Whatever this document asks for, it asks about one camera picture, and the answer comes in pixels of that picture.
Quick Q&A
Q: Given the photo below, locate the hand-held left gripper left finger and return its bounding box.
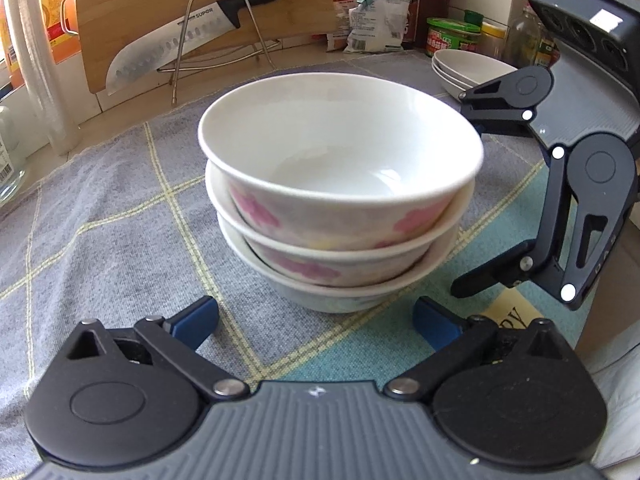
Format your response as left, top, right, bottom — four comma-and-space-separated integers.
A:
55, 296, 249, 403

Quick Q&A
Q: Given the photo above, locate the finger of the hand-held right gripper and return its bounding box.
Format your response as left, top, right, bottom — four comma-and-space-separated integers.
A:
450, 145, 630, 311
459, 72, 561, 161

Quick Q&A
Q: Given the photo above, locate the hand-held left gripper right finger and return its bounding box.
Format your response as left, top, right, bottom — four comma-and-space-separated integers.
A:
384, 297, 576, 403

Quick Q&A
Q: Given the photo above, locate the white fruit print plate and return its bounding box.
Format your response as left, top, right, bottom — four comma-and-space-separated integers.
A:
432, 49, 521, 88
433, 66, 481, 95
437, 77, 469, 101

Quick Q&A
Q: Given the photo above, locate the white pink floral bowl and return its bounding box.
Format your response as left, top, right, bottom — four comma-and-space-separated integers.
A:
197, 72, 485, 251
217, 210, 458, 313
205, 165, 476, 286

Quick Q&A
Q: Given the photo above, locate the green label glass jar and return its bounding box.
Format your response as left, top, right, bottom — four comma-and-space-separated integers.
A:
537, 35, 562, 68

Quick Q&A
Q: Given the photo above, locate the yellow lid jar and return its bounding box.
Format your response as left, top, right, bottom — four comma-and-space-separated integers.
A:
479, 22, 508, 61

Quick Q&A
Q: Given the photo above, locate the green lid food tub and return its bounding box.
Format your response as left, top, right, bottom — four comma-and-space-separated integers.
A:
426, 16, 482, 58

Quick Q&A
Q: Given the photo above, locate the grey plaid table mat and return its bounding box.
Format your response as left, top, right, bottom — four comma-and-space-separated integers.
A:
0, 50, 601, 480

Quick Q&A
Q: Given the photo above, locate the white printed food bag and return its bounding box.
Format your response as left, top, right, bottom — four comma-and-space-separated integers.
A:
344, 0, 417, 54

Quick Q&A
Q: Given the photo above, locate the red label white food bag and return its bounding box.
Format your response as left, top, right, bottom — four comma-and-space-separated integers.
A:
327, 0, 368, 53

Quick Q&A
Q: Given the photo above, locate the glass jar with label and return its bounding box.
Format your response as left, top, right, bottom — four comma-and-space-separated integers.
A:
0, 105, 28, 206

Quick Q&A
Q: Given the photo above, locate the wooden cutting board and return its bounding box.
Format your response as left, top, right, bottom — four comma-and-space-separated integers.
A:
74, 0, 337, 95

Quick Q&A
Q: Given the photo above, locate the orange printed box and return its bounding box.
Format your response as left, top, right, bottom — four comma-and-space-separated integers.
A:
0, 0, 81, 86

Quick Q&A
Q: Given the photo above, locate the metal wire knife rack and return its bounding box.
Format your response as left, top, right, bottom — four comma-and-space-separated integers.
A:
60, 0, 281, 106

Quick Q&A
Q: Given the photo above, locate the black handled kitchen knife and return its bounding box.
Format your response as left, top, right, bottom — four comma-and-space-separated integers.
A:
105, 0, 312, 97

